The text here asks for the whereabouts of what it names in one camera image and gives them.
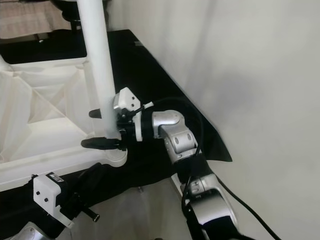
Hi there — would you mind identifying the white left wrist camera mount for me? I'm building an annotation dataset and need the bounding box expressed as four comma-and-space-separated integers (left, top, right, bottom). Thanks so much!
32, 172, 74, 229

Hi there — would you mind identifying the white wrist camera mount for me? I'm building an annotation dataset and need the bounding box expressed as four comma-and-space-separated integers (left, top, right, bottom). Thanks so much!
112, 87, 144, 144
32, 172, 74, 229

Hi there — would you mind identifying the black round stool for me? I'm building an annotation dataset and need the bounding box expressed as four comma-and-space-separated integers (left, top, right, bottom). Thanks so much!
52, 0, 112, 31

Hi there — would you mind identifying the white plastic children table top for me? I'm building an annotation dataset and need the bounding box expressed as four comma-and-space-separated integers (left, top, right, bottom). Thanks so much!
0, 56, 128, 192

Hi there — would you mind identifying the black tablecloth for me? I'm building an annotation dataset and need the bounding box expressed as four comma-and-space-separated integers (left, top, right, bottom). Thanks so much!
0, 29, 233, 240

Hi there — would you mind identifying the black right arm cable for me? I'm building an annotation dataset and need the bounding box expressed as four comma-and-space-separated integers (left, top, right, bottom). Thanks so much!
140, 97, 281, 240

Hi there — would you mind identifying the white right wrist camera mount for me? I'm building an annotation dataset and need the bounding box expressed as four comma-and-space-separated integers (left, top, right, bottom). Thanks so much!
112, 87, 144, 144

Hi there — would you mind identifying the cloth covered side table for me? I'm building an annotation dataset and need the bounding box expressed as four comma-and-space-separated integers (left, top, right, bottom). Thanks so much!
0, 0, 77, 40

